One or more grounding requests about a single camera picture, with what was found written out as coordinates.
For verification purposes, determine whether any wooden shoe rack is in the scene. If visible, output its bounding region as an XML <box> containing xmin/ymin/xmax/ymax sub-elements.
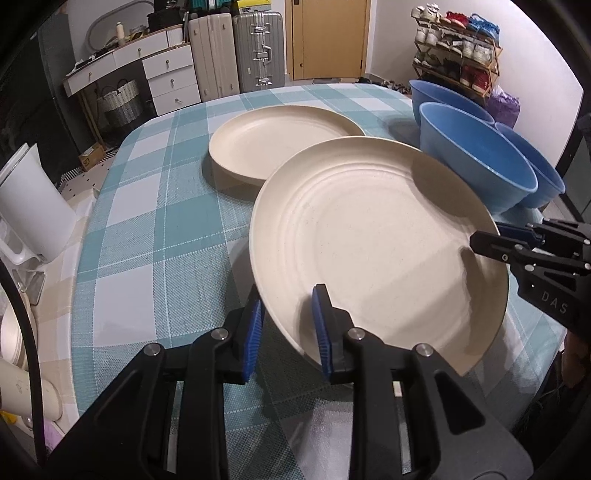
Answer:
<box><xmin>412</xmin><ymin>18</ymin><xmax>502</xmax><ymax>100</ymax></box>

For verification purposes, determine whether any black bag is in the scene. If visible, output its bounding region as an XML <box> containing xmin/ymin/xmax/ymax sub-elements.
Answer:
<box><xmin>147</xmin><ymin>10</ymin><xmax>185</xmax><ymax>33</ymax></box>

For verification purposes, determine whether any purple plastic bag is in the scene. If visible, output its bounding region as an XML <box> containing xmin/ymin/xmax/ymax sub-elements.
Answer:
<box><xmin>489</xmin><ymin>88</ymin><xmax>521</xmax><ymax>127</ymax></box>

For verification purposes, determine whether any cream cylinder cup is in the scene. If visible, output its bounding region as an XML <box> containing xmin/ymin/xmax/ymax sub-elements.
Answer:
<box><xmin>0</xmin><ymin>359</ymin><xmax>63</xmax><ymax>422</ymax></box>

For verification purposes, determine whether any shoe rack with shoes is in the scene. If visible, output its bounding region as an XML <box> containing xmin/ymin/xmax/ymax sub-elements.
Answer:
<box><xmin>412</xmin><ymin>4</ymin><xmax>502</xmax><ymax>93</ymax></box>

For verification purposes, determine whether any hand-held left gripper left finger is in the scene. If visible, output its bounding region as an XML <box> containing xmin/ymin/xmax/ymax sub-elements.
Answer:
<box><xmin>46</xmin><ymin>284</ymin><xmax>266</xmax><ymax>480</ymax></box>

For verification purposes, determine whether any teal checked tablecloth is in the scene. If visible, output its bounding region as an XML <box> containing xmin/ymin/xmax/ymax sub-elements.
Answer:
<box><xmin>71</xmin><ymin>83</ymin><xmax>568</xmax><ymax>480</ymax></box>

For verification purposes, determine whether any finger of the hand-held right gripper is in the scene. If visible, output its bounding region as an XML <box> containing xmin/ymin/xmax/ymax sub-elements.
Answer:
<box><xmin>496</xmin><ymin>220</ymin><xmax>591</xmax><ymax>263</ymax></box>
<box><xmin>470</xmin><ymin>231</ymin><xmax>591</xmax><ymax>278</ymax></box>

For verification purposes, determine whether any cream round plate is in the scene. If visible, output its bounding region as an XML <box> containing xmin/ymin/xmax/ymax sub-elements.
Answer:
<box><xmin>208</xmin><ymin>105</ymin><xmax>366</xmax><ymax>188</ymax></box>
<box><xmin>252</xmin><ymin>137</ymin><xmax>510</xmax><ymax>374</ymax></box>

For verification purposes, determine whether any small cardboard box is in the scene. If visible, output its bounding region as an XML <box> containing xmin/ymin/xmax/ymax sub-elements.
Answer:
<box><xmin>78</xmin><ymin>142</ymin><xmax>110</xmax><ymax>171</ymax></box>

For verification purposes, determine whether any white desk with drawers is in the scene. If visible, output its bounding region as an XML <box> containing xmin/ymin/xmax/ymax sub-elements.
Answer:
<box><xmin>62</xmin><ymin>28</ymin><xmax>201</xmax><ymax>116</ymax></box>

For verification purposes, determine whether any yellow wooden door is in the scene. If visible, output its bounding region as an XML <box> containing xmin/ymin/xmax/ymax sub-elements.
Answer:
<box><xmin>285</xmin><ymin>0</ymin><xmax>371</xmax><ymax>80</ymax></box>

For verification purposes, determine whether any white trash bin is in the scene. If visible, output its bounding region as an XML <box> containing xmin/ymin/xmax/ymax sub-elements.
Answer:
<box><xmin>0</xmin><ymin>143</ymin><xmax>77</xmax><ymax>266</ymax></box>

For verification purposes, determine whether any beige suitcase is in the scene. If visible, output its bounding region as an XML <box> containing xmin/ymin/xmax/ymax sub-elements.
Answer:
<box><xmin>188</xmin><ymin>13</ymin><xmax>241</xmax><ymax>100</ymax></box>

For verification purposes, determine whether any black cable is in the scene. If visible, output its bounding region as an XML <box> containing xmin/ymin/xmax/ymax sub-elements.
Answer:
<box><xmin>0</xmin><ymin>265</ymin><xmax>49</xmax><ymax>467</ymax></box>

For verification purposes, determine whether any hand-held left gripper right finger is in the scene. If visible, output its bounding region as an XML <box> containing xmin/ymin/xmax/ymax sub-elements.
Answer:
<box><xmin>311</xmin><ymin>283</ymin><xmax>534</xmax><ymax>480</ymax></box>

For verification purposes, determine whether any silver suitcase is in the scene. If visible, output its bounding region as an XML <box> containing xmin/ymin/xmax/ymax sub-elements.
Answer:
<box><xmin>232</xmin><ymin>11</ymin><xmax>286</xmax><ymax>92</ymax></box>

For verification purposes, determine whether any blue plastic bowl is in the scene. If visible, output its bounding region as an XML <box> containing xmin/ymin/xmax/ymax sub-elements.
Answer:
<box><xmin>409</xmin><ymin>79</ymin><xmax>496</xmax><ymax>127</ymax></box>
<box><xmin>496</xmin><ymin>122</ymin><xmax>566</xmax><ymax>209</ymax></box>
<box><xmin>419</xmin><ymin>102</ymin><xmax>539</xmax><ymax>214</ymax></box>

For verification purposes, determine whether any woven storage basket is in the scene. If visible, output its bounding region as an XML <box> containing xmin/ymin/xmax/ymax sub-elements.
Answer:
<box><xmin>96</xmin><ymin>79</ymin><xmax>144</xmax><ymax>129</ymax></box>

